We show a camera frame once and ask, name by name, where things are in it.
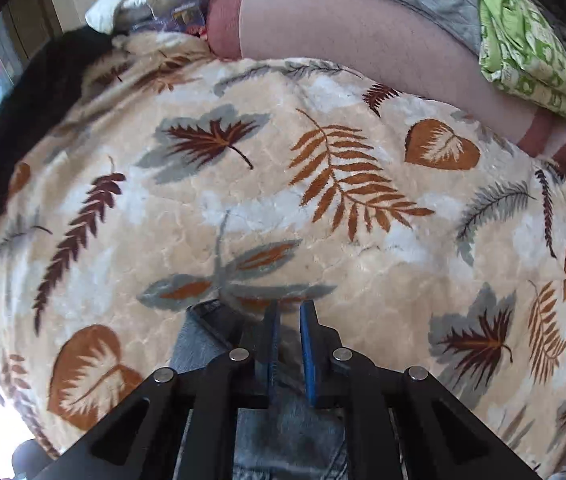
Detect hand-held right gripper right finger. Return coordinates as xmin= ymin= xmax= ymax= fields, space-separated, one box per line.
xmin=299 ymin=300 xmax=544 ymax=480

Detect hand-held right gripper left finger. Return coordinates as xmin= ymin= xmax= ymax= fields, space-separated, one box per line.
xmin=33 ymin=301 xmax=282 ymax=480

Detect blue denim pants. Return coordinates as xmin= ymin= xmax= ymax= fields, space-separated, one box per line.
xmin=169 ymin=300 xmax=350 ymax=480

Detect leaf print fleece blanket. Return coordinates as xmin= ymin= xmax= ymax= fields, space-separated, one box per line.
xmin=0 ymin=30 xmax=566 ymax=478

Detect pink bolster pillow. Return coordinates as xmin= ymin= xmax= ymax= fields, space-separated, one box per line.
xmin=207 ymin=0 xmax=564 ymax=157

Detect colourful printed cloth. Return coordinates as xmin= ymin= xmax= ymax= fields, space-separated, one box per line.
xmin=132 ymin=2 xmax=211 ymax=37

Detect black cloth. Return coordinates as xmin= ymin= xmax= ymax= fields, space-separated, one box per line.
xmin=0 ymin=27 xmax=116 ymax=323

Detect green patterned cloth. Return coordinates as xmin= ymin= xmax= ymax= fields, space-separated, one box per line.
xmin=462 ymin=0 xmax=566 ymax=122

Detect white pillow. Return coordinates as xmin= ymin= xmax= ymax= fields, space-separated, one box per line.
xmin=85 ymin=0 xmax=176 ymax=35

